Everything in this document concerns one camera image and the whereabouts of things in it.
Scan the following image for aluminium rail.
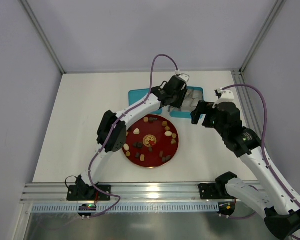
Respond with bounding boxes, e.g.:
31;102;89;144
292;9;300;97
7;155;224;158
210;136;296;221
21;181;268;202

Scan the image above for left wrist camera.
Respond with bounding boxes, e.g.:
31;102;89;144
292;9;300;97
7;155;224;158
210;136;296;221
177;73;190;84

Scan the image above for caramel heart chocolate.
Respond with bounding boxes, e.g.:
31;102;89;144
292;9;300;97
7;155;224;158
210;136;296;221
170;139;177;145

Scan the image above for teal tin box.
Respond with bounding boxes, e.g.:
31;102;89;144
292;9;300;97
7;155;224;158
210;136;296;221
169;86;204;119

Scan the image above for caramel ridged chocolate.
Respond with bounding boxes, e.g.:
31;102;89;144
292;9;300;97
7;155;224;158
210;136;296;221
162;121;168;127

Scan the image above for metal serving tongs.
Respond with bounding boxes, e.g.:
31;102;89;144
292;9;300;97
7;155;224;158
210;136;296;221
167;106;182;113

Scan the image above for purple cable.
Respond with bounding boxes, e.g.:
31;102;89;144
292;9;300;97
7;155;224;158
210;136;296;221
216;84;300;240
88;54;180;221

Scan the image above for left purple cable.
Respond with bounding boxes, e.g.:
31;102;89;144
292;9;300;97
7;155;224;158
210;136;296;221
88;54;180;221

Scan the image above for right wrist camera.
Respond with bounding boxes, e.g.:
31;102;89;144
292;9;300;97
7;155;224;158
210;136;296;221
215;88;235;105

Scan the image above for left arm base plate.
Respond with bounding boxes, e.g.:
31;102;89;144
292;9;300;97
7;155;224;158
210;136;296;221
66;184;112;201

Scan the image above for white oval swirl chocolate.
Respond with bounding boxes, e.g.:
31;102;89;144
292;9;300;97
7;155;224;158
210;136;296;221
164;131;172;137

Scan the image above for teal tin lid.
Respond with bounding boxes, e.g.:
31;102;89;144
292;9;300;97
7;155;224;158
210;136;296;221
128;88;162;120

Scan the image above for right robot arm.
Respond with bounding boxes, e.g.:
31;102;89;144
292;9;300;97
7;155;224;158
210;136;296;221
191;100;300;240

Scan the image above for red round plate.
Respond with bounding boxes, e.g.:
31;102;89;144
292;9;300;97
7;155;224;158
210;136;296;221
122;114;180;169

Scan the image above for slotted cable duct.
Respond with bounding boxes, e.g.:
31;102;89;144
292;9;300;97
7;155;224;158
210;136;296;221
31;201;219;214

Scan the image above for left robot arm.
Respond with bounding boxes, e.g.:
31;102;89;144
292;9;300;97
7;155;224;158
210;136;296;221
66;73;190;201

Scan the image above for white round chocolate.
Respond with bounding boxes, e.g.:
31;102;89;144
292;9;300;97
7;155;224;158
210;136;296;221
123;144;130;151

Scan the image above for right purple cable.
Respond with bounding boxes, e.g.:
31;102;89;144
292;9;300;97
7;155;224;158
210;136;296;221
216;84;300;240

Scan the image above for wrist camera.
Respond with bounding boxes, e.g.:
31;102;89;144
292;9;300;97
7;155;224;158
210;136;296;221
215;88;235;105
177;73;190;84

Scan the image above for white shell chocolate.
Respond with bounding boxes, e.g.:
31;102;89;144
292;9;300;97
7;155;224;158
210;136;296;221
133;128;140;135

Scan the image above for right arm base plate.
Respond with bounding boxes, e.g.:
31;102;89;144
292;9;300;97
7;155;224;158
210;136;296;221
198;183;220;200

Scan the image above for red round chocolate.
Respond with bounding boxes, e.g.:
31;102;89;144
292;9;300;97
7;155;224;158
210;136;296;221
149;140;157;146

